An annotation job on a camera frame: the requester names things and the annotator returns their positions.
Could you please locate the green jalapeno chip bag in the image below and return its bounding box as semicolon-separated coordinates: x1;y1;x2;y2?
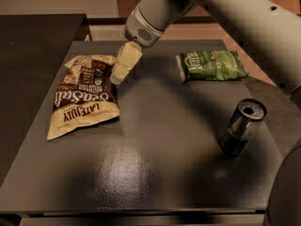
175;51;248;82

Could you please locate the brown Late July chip bag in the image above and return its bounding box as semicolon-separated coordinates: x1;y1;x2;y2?
47;55;119;140

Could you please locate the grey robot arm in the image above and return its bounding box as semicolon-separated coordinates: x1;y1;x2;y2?
125;0;301;226

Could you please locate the Red Bull can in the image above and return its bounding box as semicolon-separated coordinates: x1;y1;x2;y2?
220;98;267;156

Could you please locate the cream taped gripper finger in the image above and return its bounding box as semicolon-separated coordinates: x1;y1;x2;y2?
110;41;142;85

